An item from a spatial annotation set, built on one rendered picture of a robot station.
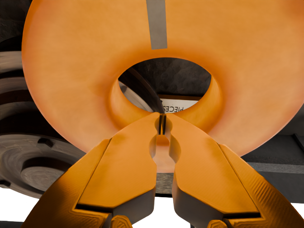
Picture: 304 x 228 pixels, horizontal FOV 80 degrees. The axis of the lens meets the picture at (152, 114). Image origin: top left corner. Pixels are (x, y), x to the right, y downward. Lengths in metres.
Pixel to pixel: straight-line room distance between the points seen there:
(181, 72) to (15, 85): 0.35
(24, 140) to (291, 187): 9.49
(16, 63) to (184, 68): 0.34
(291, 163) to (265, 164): 0.68
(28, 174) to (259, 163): 5.76
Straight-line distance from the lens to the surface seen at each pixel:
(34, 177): 0.45
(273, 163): 6.13
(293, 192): 9.52
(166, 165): 0.16
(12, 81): 0.38
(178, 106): 0.52
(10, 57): 0.37
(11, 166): 0.48
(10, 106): 0.39
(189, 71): 0.48
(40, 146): 0.34
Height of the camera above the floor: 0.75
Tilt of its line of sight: 43 degrees up
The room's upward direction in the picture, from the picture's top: 176 degrees counter-clockwise
